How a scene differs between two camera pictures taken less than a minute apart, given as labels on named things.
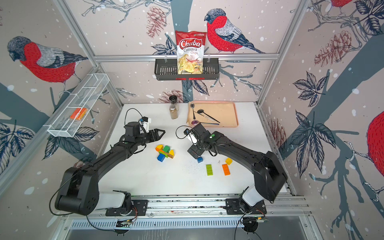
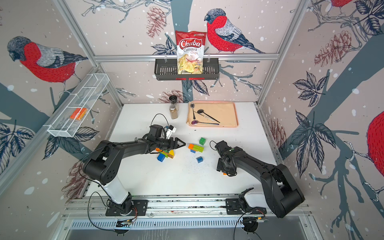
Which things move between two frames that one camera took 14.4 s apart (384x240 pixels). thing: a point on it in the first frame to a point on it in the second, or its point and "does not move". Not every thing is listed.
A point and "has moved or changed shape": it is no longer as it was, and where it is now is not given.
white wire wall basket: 71,119 does not move
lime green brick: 209,170 has moved or changed shape
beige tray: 213,114 does not move
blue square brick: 161,157 does not move
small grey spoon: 192,105 does not move
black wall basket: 167,70 does not move
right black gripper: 195,151 to 230,171
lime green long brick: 165,154 does not move
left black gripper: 156,137 to 175,143
